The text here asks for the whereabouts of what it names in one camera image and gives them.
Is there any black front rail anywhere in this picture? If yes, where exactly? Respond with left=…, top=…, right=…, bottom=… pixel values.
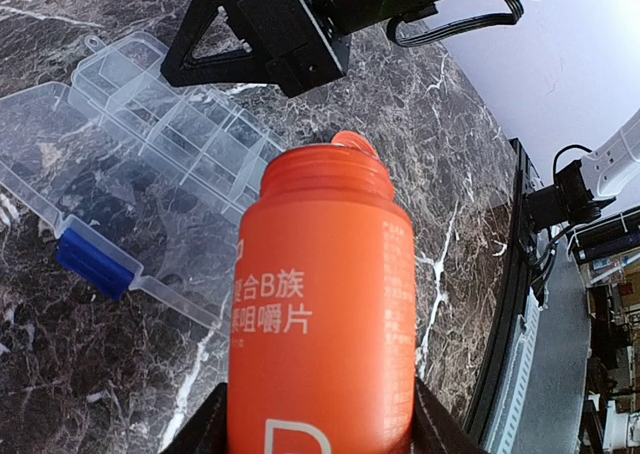
left=464, top=138, right=535, bottom=449

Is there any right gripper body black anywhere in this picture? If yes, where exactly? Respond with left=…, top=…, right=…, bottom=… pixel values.
left=238, top=0, right=350, bottom=97

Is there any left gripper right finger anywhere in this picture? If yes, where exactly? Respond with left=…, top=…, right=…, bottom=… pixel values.
left=413, top=377, right=486, bottom=454

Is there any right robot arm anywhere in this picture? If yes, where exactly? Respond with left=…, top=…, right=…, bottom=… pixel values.
left=161, top=0, right=524, bottom=98

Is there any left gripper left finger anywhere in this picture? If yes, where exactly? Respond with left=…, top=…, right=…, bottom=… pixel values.
left=169, top=382, right=228, bottom=454

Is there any red pill bottle grey cap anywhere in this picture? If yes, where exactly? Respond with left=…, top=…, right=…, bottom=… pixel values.
left=227, top=143, right=416, bottom=453

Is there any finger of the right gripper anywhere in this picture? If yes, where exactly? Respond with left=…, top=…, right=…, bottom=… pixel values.
left=161, top=0, right=279, bottom=87

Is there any clear plastic pill organizer box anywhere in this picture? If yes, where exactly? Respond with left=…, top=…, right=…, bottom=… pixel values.
left=1, top=32, right=283, bottom=329

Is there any white slotted cable duct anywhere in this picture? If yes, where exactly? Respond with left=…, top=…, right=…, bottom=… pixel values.
left=494, top=290, right=541, bottom=453

